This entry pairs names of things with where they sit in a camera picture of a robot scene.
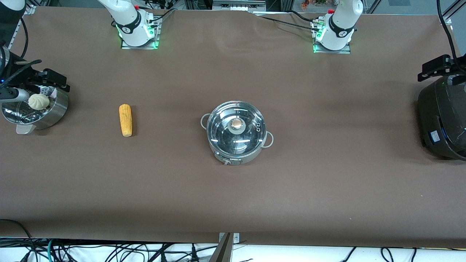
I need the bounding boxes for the yellow corn cob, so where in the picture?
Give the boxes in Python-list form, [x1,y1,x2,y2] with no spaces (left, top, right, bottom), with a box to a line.
[119,104,133,137]

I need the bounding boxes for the steel steamer pot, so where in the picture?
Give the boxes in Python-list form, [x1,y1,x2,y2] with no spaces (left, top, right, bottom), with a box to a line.
[2,87,69,135]

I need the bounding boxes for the glass pot lid with knob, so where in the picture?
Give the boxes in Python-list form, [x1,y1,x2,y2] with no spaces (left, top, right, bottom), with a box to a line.
[206,101,265,152]

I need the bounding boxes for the white steamed bun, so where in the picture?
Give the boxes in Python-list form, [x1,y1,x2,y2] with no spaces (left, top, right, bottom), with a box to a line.
[28,94,50,110]

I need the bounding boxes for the black round cooker appliance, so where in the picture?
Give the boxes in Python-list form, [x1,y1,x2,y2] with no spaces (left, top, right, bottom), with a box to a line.
[418,76,466,160]

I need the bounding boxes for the colourful background items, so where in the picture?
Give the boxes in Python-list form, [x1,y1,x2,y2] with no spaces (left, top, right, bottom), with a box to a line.
[300,0,329,10]

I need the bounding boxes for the brown table cover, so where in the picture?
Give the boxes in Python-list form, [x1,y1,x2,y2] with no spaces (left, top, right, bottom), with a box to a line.
[0,5,466,249]

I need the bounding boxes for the grey device behind table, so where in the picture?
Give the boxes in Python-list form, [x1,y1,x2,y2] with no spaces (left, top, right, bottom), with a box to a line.
[213,0,267,11]

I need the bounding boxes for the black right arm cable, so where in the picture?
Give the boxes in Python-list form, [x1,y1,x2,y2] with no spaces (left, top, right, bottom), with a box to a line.
[7,17,43,78]

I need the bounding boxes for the aluminium frame rail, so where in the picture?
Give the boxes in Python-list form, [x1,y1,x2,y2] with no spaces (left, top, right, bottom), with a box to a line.
[442,0,466,27]
[9,4,36,48]

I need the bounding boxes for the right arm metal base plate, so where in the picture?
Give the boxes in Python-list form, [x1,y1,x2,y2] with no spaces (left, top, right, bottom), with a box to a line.
[121,15,161,49]

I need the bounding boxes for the black right base cable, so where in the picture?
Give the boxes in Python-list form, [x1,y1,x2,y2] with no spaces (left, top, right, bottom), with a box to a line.
[147,8,179,24]

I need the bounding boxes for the black base cable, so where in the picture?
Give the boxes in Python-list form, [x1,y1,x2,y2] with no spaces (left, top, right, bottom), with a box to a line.
[147,8,179,24]
[288,10,318,24]
[259,15,318,31]

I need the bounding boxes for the black left base cable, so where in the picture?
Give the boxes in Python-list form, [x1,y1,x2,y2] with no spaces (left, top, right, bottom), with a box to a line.
[288,10,318,24]
[259,15,318,31]

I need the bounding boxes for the black floor cable loop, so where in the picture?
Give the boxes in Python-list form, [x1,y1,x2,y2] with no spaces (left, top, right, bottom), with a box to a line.
[0,218,39,262]

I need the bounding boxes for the silver electric pot with handles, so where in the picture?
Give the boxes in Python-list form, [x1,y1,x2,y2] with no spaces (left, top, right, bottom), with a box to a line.
[201,101,274,166]

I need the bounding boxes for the dark camera pole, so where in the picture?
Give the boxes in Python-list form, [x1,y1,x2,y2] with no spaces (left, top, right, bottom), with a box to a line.
[209,233,233,262]

